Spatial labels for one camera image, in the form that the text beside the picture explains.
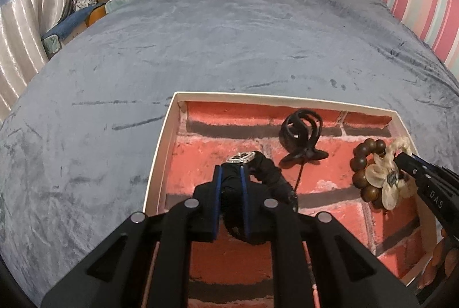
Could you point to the person's right hand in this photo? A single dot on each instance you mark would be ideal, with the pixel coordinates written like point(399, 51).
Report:
point(443, 254)

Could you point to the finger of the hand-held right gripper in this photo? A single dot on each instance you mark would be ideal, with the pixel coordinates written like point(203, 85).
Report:
point(408, 168)
point(421, 161)

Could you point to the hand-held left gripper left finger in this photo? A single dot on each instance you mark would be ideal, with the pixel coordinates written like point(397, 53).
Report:
point(208, 214)

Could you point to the blue and white curtain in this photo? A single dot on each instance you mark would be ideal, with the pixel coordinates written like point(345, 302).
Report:
point(21, 24)

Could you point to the light green cloth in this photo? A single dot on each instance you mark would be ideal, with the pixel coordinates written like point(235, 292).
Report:
point(122, 1)

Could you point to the cream scrunchie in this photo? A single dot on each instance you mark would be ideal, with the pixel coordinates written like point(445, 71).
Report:
point(380, 175)

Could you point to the blue cloth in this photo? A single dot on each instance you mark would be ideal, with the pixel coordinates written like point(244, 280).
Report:
point(68, 22)

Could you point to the brick-patterned jewelry tray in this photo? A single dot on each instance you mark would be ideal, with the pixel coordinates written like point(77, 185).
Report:
point(222, 125)

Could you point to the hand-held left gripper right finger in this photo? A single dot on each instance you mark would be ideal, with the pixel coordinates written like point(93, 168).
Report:
point(256, 214)

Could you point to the orange wooden chair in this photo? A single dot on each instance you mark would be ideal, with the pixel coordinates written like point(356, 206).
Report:
point(95, 14)

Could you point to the black scrunchie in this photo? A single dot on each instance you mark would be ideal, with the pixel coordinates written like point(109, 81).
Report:
point(269, 175)

